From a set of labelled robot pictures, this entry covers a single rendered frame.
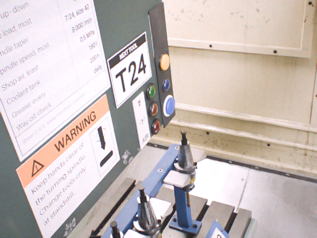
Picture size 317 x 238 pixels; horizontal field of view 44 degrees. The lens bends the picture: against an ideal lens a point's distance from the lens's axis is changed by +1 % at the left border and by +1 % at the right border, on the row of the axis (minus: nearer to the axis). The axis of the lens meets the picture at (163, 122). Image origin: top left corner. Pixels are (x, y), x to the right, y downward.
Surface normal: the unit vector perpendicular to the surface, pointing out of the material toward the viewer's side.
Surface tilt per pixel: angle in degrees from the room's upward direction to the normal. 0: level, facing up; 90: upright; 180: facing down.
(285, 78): 90
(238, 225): 0
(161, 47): 90
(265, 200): 24
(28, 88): 90
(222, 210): 0
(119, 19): 90
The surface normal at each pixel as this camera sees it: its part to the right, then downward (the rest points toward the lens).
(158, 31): 0.89, 0.17
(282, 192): -0.28, -0.55
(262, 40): -0.45, 0.53
